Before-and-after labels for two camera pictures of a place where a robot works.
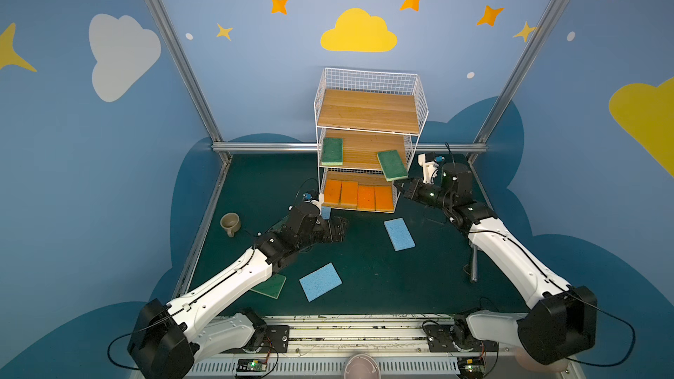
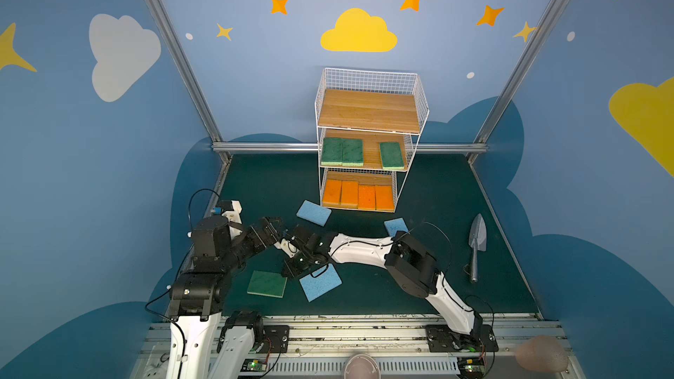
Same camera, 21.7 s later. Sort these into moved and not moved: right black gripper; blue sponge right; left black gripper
Moved: left black gripper; right black gripper
Not moved: blue sponge right
